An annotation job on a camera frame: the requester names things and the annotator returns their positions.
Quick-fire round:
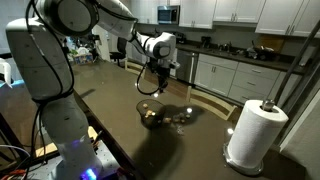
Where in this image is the black wire mesh bowl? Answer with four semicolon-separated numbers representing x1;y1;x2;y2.
136;99;166;129

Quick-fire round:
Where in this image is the stainless steel microwave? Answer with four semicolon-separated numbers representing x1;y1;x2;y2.
157;5;180;24

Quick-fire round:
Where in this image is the yellow candy on table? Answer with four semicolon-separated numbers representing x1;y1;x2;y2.
163;118;172;123

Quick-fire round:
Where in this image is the silver paper towel holder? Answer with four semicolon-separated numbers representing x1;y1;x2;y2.
223;100;281;176

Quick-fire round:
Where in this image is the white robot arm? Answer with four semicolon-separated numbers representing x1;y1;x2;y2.
6;0;176;180

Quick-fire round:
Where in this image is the tissue box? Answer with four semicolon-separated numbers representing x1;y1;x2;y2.
73;47;93;64

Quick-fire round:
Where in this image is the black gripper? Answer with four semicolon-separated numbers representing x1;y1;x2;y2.
148;59;177;93

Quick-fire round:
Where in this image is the black coffee maker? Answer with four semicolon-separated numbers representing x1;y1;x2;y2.
201;36;211;48

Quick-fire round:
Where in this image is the light wooden chair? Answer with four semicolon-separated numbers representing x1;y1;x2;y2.
186;86;237;121

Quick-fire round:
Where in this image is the black office chair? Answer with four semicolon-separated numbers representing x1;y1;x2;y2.
110;37;127;65

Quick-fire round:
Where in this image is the stainless steel dishwasher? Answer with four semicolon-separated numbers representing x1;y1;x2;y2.
176;49;199;84

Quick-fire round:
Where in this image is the white paper towel roll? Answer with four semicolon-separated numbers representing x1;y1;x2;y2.
227;100;288;168

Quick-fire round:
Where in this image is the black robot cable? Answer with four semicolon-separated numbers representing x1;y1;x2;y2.
135;61;168;96

